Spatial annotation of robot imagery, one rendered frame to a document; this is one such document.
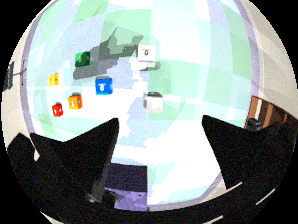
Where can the small green block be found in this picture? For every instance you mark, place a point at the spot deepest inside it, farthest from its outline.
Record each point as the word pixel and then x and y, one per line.
pixel 82 59

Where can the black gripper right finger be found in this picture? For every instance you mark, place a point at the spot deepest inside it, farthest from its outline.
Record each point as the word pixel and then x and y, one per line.
pixel 235 147

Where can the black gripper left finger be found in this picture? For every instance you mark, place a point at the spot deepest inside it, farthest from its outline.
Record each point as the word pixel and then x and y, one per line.
pixel 86 158

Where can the red block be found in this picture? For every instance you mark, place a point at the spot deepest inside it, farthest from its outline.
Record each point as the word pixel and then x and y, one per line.
pixel 57 110

